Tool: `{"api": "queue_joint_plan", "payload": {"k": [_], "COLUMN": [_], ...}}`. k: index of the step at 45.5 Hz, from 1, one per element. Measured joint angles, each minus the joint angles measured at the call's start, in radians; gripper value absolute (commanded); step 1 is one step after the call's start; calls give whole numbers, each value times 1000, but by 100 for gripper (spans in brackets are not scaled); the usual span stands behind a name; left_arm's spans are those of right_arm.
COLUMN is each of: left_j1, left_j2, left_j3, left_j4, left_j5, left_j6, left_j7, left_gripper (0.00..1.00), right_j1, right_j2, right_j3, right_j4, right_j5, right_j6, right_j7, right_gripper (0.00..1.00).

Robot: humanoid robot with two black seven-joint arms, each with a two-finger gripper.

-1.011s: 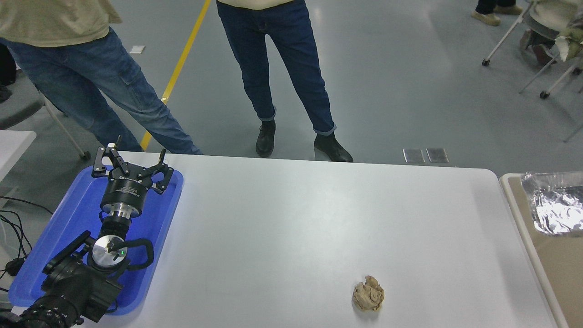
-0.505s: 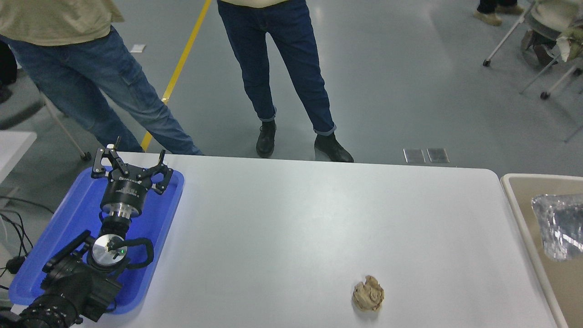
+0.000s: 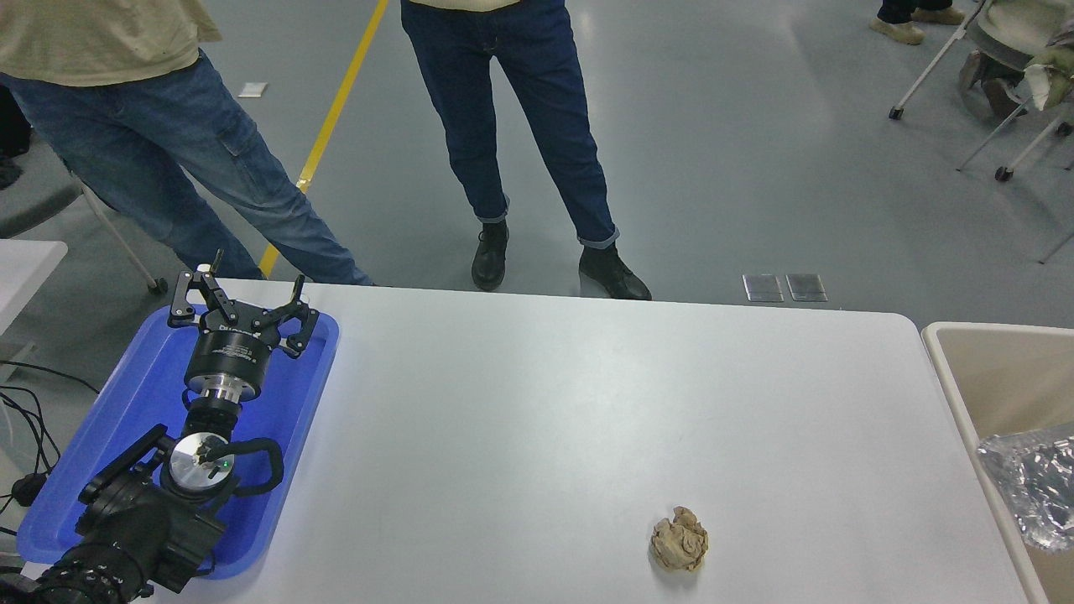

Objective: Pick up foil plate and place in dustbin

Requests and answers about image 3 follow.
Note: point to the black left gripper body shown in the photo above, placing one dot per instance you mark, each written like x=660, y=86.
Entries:
x=231, y=354

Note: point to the foil plate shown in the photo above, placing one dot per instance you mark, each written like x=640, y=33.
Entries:
x=1040, y=486

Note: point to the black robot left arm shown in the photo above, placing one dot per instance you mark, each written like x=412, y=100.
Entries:
x=134, y=528

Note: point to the metal floor plate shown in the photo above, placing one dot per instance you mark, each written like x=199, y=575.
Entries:
x=806, y=288
x=763, y=288

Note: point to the blue plastic tray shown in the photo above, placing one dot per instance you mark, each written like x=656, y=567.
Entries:
x=134, y=394

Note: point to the person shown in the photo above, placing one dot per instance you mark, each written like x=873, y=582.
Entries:
x=168, y=134
x=906, y=17
x=10, y=126
x=1015, y=33
x=503, y=84

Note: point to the small white table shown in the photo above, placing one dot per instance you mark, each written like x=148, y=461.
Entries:
x=25, y=268

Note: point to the grey wheeled chair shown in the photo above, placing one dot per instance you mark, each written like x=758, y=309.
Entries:
x=42, y=189

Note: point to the white paper scrap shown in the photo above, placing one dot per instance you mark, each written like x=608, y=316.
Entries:
x=252, y=90

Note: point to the crumpled tan paper ball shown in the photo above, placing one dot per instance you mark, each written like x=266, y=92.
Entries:
x=680, y=541

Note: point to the large pale bin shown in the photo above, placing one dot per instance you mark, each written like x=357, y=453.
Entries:
x=990, y=377

